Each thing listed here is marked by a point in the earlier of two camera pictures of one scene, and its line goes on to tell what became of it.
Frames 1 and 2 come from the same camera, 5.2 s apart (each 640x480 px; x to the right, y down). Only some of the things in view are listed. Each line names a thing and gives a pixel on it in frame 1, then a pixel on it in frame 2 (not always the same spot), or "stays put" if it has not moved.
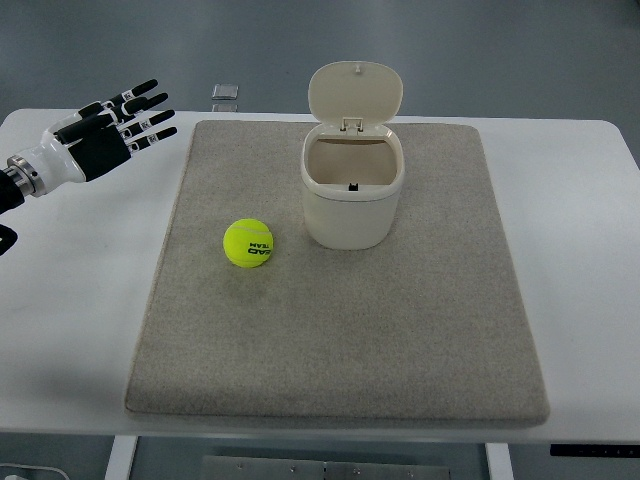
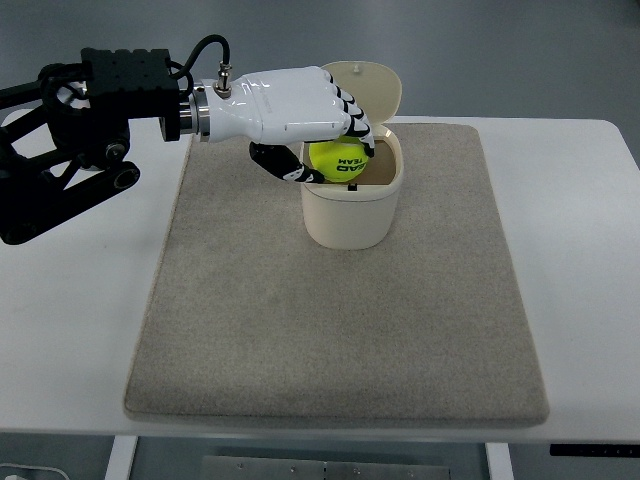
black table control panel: x=595 y=450 stays put
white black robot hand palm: x=52 y=161 → x=283 y=105
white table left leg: x=122 y=457 stays put
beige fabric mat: x=432 y=326 stays put
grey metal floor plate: x=322 y=468 stays put
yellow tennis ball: x=248 y=243 → x=339 y=160
